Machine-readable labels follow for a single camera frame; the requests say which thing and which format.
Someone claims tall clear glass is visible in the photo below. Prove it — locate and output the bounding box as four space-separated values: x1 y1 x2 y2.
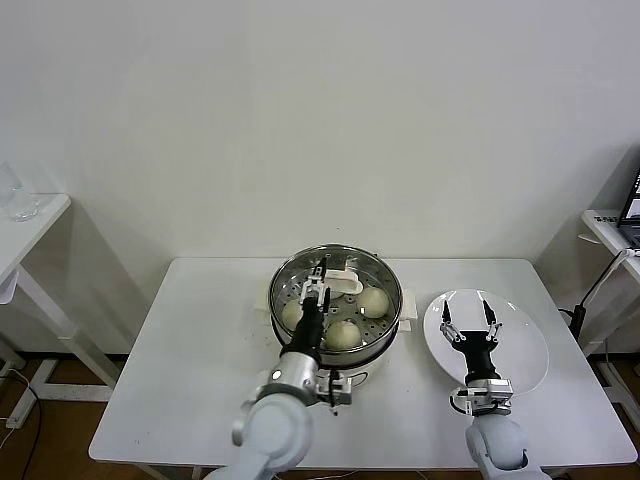
0 159 25 205

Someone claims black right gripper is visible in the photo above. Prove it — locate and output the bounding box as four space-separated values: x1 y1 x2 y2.
439 300 503 386

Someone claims white side table with glassware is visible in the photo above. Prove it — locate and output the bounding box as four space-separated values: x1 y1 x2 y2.
0 192 126 404

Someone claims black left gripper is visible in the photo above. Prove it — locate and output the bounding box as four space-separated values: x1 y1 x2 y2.
286 257 332 360

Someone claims perforated stainless steamer basket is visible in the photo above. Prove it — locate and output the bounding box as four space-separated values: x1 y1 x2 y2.
269 243 404 366

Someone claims white round plate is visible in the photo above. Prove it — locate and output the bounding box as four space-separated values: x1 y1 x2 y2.
423 288 550 397

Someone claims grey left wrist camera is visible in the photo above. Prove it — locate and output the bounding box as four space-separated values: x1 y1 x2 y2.
317 370 355 417

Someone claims clear glass bowl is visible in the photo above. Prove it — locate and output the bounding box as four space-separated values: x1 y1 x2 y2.
8 192 42 222

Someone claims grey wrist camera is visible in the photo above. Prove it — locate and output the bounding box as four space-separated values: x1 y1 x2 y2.
448 378 515 417
317 370 355 417

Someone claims white electric cooker base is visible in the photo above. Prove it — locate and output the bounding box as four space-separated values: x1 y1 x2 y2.
254 287 419 394

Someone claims glass lid with white handle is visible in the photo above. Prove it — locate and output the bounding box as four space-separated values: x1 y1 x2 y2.
268 244 404 369

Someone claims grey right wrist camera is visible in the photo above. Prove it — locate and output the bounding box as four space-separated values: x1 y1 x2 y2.
448 378 515 417

